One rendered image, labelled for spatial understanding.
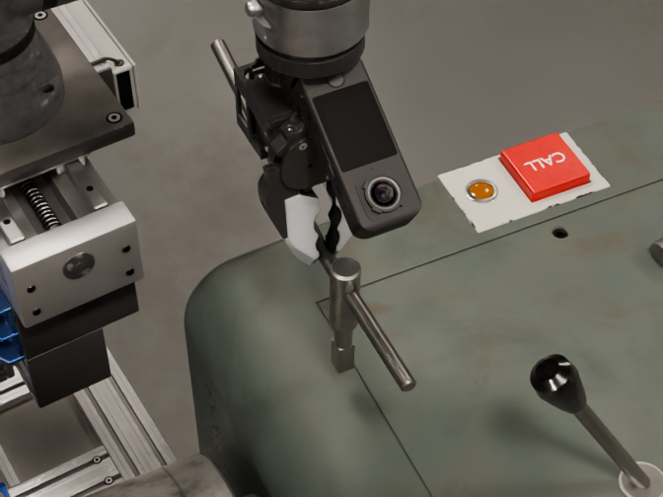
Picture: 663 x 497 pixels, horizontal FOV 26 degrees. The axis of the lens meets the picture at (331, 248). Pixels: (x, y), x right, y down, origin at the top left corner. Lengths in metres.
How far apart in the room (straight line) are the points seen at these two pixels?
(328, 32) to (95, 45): 0.86
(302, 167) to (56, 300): 0.56
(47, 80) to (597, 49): 2.08
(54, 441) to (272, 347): 1.28
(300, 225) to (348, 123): 0.12
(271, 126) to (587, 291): 0.37
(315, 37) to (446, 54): 2.46
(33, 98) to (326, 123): 0.60
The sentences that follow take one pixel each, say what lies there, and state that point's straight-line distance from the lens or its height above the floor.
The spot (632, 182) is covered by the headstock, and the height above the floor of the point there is 1.26.
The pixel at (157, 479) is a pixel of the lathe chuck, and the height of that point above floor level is 1.20.
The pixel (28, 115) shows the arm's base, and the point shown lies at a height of 1.19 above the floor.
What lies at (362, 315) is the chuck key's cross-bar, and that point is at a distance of 1.02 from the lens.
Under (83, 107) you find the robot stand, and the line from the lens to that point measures 1.51.
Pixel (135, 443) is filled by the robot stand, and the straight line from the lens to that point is 2.36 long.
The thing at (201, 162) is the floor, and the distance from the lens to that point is 3.09.
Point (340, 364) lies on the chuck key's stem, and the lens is 1.10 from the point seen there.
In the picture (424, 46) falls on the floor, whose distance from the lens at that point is 3.36.
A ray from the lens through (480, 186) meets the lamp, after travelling 1.28.
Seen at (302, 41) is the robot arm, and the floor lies 1.60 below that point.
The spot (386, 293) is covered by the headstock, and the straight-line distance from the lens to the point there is 1.20.
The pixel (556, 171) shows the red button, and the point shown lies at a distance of 1.29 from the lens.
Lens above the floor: 2.17
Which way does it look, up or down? 48 degrees down
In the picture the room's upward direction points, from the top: straight up
